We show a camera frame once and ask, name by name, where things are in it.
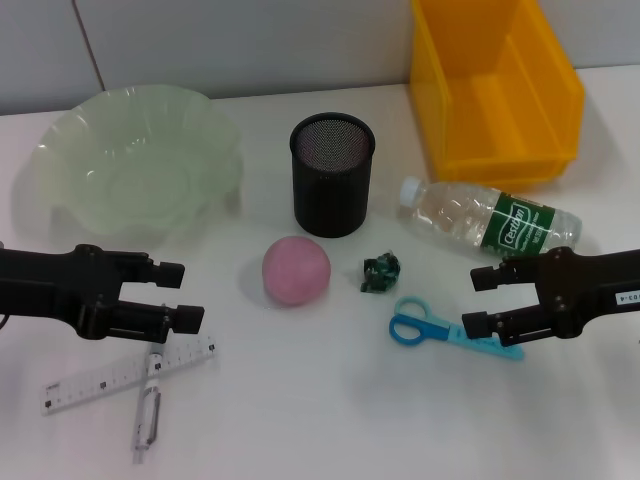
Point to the green plastic wrapper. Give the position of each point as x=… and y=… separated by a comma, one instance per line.
x=380, y=274

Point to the black mesh pen holder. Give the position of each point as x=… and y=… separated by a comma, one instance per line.
x=330, y=195

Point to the transparent plastic ruler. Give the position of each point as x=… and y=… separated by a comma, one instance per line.
x=100, y=382

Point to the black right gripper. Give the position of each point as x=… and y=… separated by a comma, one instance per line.
x=580, y=290

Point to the pale green glass fruit plate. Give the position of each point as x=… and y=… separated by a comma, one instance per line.
x=135, y=165

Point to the clear green-label water bottle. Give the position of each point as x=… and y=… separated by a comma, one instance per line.
x=460, y=212

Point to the blue plastic scissors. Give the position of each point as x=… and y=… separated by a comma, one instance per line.
x=425, y=330

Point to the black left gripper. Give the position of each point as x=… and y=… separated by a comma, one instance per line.
x=55, y=285

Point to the yellow plastic bin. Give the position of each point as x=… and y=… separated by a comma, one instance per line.
x=505, y=110

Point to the grey clear ballpoint pen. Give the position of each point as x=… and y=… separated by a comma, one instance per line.
x=146, y=415

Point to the pink peach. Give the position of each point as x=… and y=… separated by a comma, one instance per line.
x=296, y=271

